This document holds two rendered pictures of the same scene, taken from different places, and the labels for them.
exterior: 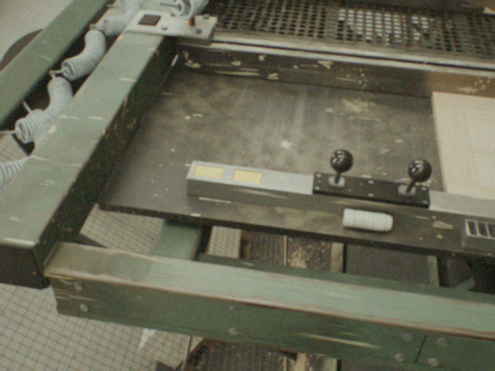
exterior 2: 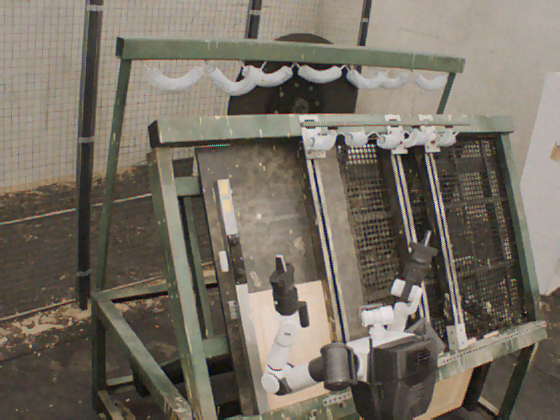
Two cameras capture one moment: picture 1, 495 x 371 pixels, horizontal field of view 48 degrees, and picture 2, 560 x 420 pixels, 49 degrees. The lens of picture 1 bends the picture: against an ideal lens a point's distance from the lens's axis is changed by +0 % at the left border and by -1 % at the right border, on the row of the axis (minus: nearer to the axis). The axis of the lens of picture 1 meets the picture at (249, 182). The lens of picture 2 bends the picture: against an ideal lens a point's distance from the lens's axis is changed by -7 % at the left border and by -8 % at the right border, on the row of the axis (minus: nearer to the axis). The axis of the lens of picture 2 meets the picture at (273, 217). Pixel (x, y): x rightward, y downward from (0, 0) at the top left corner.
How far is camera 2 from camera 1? 174 cm
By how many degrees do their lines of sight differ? 16
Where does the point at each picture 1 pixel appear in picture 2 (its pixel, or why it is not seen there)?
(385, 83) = (317, 255)
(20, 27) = not seen: outside the picture
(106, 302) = (153, 172)
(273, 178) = (230, 217)
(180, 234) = (194, 185)
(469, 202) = (245, 301)
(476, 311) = (191, 305)
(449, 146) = not seen: hidden behind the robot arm
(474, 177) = (265, 304)
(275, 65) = (309, 196)
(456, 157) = not seen: hidden behind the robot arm
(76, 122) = (225, 125)
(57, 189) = (187, 137)
